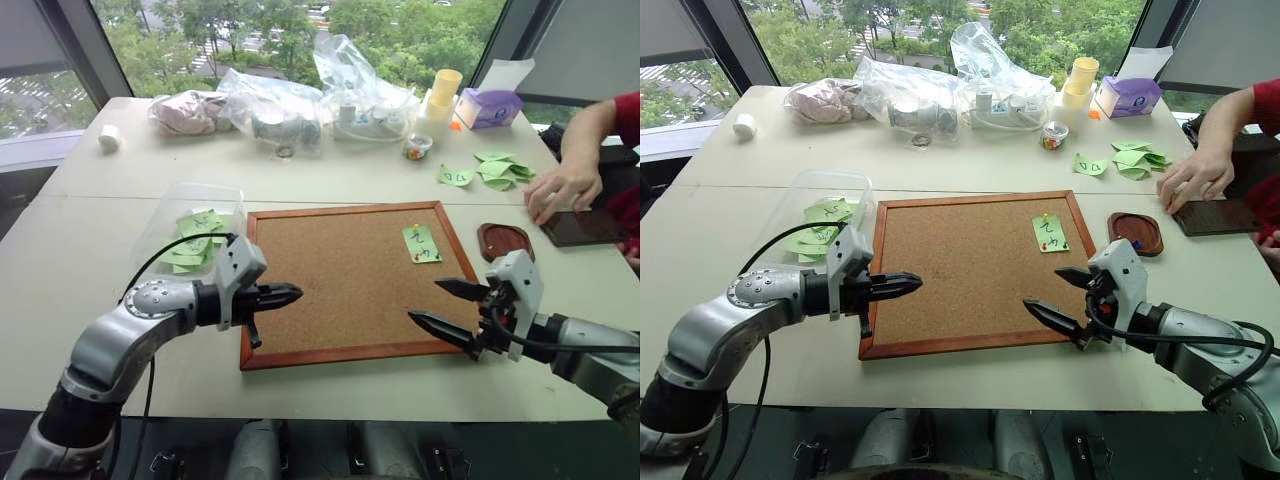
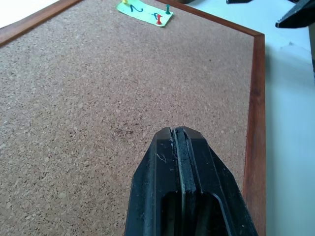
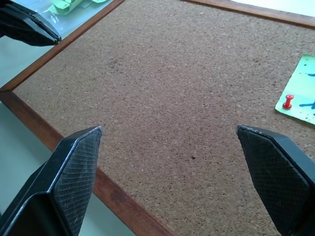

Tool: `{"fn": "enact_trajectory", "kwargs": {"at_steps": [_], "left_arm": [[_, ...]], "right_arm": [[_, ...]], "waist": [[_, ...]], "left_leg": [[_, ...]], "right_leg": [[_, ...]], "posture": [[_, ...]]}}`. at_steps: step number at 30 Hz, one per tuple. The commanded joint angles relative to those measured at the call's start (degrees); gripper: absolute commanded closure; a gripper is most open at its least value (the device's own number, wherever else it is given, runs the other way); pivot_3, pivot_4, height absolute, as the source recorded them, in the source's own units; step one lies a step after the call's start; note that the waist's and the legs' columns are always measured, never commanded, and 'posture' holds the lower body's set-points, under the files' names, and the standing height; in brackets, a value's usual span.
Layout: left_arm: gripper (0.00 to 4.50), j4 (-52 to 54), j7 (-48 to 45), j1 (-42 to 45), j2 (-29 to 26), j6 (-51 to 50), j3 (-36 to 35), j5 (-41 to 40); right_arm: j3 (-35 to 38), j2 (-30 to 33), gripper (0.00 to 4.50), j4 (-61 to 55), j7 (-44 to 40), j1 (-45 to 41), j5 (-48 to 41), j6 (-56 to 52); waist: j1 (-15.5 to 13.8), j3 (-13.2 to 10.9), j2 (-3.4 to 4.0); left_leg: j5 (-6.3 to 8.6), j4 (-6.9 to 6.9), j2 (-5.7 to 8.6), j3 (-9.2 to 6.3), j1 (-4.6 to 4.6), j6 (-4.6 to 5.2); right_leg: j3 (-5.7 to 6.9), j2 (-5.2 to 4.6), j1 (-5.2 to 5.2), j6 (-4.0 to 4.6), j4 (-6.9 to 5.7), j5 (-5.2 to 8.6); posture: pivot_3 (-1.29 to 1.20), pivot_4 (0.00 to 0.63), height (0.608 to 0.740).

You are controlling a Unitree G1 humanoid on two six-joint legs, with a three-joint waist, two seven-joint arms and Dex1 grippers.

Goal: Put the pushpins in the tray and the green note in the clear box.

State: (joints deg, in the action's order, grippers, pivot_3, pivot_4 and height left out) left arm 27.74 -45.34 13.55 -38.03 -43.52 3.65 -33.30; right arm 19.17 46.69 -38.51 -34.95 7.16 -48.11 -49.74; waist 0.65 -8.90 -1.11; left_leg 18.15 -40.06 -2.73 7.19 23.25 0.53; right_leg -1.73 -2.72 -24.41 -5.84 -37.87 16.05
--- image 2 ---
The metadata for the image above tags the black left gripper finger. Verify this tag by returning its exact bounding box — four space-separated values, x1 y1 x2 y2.
123 127 186 236
173 126 259 236
275 0 315 29

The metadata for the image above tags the green paper note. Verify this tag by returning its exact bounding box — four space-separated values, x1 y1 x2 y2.
116 0 174 28

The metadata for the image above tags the cork board with wooden frame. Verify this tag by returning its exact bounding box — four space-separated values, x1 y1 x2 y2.
0 0 267 236

